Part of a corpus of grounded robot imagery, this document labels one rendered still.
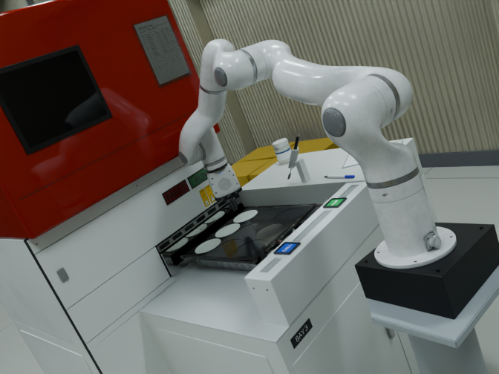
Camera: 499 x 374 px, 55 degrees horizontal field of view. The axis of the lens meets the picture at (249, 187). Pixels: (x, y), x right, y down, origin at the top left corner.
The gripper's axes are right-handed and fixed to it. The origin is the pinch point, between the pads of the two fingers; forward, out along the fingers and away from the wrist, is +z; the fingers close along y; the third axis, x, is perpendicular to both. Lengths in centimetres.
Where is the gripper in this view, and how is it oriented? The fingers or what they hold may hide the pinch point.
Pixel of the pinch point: (233, 205)
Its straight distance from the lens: 176.2
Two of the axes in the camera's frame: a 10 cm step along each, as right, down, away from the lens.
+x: -2.1, -2.1, 9.5
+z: 3.6, 8.9, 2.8
